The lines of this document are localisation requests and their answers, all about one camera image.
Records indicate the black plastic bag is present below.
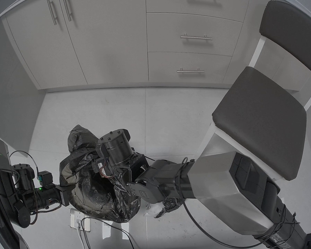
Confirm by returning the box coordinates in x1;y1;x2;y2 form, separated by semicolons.
59;125;142;223

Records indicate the white cable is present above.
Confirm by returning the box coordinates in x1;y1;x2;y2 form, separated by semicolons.
77;226;85;249

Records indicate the clear printed wrapper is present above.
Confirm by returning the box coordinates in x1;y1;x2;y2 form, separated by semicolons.
143;201;164;218

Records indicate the white cabinet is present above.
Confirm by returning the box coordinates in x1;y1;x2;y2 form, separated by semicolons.
0;0;301;92

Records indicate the crumpled black plastic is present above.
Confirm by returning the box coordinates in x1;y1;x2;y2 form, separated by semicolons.
154;197;184;218

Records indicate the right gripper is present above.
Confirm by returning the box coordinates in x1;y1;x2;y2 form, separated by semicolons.
93;157;135;189

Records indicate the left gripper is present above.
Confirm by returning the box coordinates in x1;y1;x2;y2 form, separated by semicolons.
36;184;73;208

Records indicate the dark grey white-framed chair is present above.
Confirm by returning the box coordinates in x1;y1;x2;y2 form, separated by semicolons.
198;0;311;181

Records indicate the black cable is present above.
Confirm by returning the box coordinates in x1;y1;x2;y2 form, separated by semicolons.
177;158;272;249
103;222;133;249
9;150;40;177
80;216;94;249

